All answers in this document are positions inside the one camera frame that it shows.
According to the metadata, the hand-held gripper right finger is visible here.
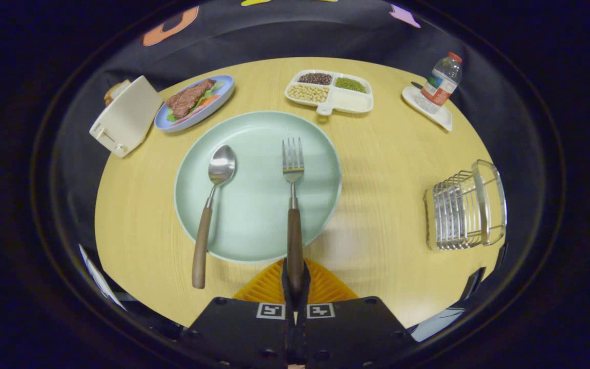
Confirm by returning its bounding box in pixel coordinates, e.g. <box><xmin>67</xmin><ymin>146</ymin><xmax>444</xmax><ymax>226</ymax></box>
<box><xmin>295</xmin><ymin>258</ymin><xmax>418</xmax><ymax>369</ymax></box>

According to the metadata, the cream toaster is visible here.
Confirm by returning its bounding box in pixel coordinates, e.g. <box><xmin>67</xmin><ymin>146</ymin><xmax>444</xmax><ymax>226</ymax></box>
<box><xmin>89</xmin><ymin>75</ymin><xmax>163</xmax><ymax>158</ymax></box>

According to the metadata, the toasted bread slice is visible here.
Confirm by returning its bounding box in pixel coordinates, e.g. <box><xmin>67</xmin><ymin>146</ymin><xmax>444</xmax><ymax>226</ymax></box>
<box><xmin>103</xmin><ymin>79</ymin><xmax>132</xmax><ymax>107</ymax></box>

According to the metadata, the clear bottle with red cap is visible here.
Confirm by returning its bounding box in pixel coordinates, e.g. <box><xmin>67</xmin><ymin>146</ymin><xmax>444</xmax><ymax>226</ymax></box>
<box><xmin>416</xmin><ymin>52</ymin><xmax>463</xmax><ymax>114</ymax></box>

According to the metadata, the white divided dish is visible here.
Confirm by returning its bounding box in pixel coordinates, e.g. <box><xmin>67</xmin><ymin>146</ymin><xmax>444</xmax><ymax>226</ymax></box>
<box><xmin>284</xmin><ymin>69</ymin><xmax>374</xmax><ymax>116</ymax></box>

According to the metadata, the brown steak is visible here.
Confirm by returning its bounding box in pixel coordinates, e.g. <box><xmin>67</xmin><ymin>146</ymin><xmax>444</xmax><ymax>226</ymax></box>
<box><xmin>165</xmin><ymin>78</ymin><xmax>216</xmax><ymax>118</ymax></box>

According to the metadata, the pile of brown beans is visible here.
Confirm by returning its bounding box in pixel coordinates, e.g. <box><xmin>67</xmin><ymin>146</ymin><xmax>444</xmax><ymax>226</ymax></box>
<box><xmin>298</xmin><ymin>72</ymin><xmax>333</xmax><ymax>86</ymax></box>

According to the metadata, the wire cutlery basket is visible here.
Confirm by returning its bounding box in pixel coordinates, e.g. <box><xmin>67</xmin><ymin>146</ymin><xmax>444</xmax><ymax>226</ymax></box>
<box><xmin>423</xmin><ymin>159</ymin><xmax>508</xmax><ymax>251</ymax></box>

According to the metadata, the black backdrop cloth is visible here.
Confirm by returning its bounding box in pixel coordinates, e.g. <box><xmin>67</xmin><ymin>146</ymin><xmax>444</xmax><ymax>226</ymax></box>
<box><xmin>52</xmin><ymin>0</ymin><xmax>552</xmax><ymax>257</ymax></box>

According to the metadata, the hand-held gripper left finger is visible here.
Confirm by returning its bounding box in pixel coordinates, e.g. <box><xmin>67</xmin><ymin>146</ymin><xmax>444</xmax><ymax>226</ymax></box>
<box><xmin>180</xmin><ymin>258</ymin><xmax>296</xmax><ymax>369</ymax></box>

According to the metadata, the wooden handled metal fork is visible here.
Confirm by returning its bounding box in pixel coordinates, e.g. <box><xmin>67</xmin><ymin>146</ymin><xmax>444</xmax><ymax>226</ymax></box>
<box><xmin>282</xmin><ymin>137</ymin><xmax>306</xmax><ymax>294</ymax></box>

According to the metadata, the light green plate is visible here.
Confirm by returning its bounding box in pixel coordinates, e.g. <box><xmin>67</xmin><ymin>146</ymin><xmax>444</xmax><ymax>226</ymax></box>
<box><xmin>174</xmin><ymin>111</ymin><xmax>343</xmax><ymax>264</ymax></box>

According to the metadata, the pile of green beans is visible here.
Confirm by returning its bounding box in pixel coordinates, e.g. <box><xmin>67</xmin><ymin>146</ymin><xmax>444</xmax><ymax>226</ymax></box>
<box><xmin>335</xmin><ymin>77</ymin><xmax>367</xmax><ymax>94</ymax></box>

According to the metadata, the wooden handled metal spoon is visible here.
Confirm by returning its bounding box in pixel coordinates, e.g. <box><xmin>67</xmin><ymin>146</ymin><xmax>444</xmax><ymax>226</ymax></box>
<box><xmin>192</xmin><ymin>145</ymin><xmax>237</xmax><ymax>290</ymax></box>

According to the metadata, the blue oval plate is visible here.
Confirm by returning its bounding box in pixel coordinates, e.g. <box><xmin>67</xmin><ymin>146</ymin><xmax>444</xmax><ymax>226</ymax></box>
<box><xmin>154</xmin><ymin>75</ymin><xmax>235</xmax><ymax>133</ymax></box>

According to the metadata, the white square coaster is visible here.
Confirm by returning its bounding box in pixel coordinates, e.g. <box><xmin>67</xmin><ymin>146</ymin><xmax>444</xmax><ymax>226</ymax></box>
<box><xmin>402</xmin><ymin>85</ymin><xmax>453</xmax><ymax>132</ymax></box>

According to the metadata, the pile of yellow soybeans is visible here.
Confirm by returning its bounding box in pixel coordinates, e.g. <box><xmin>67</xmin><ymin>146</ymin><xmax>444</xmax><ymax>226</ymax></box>
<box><xmin>287</xmin><ymin>84</ymin><xmax>330</xmax><ymax>104</ymax></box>

